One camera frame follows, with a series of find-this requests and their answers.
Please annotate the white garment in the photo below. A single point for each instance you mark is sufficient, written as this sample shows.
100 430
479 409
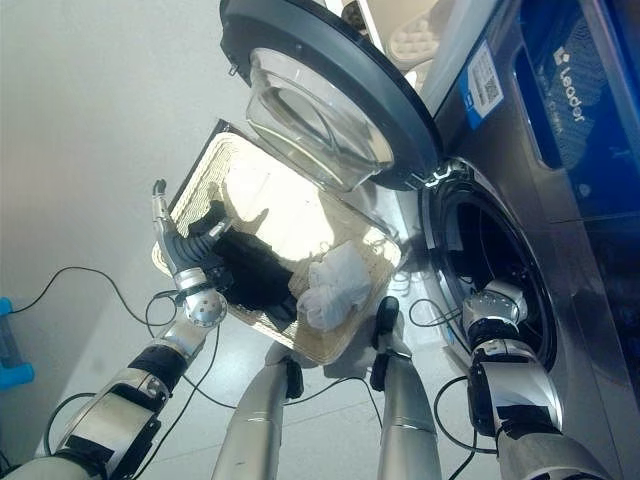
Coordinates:
335 285

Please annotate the blue label sticker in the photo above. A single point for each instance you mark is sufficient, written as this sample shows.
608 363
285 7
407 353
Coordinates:
481 85

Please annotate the dark blue control panel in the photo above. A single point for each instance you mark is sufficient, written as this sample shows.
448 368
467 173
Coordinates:
575 85

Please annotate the black garment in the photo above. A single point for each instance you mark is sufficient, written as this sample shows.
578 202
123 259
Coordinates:
255 270

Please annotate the grey front-load washing machine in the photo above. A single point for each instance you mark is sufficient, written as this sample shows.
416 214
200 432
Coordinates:
575 250

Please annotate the robot left leg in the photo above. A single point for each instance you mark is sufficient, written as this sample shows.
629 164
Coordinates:
260 410

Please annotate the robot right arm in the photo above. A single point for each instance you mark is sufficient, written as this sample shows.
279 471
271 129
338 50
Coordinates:
515 385

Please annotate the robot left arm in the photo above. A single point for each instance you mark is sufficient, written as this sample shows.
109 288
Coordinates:
125 400

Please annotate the round washing machine door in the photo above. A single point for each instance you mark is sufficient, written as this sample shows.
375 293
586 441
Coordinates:
320 75

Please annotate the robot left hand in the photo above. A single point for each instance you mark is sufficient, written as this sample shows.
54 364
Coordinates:
187 250

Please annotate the blue plastic object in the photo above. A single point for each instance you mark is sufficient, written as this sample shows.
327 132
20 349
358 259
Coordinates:
12 345

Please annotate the woven beige laundry basket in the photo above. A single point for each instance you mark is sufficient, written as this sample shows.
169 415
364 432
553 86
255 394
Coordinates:
280 220

